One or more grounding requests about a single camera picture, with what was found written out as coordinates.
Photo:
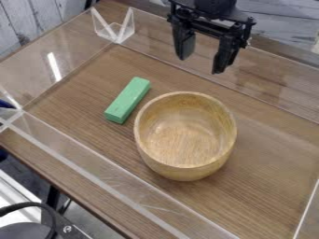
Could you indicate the grey metal base plate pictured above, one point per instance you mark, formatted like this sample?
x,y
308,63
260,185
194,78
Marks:
x,y
67,229

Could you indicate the clear acrylic tray walls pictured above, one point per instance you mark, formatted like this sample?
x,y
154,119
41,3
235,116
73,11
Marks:
x,y
61,81

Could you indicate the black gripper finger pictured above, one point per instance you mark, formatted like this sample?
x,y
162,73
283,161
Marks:
x,y
184,37
226,54

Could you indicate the blue object at edge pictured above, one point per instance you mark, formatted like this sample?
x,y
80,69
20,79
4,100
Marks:
x,y
4,104

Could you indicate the light wooden bowl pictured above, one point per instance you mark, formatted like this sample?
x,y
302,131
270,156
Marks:
x,y
184,133

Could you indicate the black table leg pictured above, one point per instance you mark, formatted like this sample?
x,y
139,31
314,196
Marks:
x,y
53,197

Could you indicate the green rectangular block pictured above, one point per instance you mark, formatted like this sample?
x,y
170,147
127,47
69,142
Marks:
x,y
127,100

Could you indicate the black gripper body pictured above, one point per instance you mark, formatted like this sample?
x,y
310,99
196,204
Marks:
x,y
215,18

